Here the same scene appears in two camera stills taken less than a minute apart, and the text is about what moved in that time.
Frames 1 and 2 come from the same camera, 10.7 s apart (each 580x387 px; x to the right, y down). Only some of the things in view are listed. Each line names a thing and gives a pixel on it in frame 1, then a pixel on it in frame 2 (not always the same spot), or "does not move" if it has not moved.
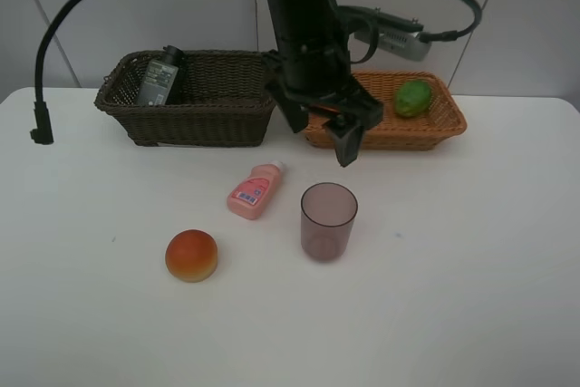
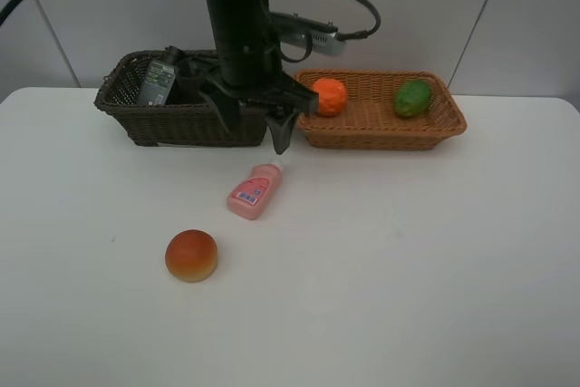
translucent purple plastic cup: (328, 212) to (189, 73)
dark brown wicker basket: (224, 101) does not move
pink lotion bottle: (252, 197) does not move
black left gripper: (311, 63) to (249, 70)
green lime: (412, 98) does not move
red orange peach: (191, 256) does not move
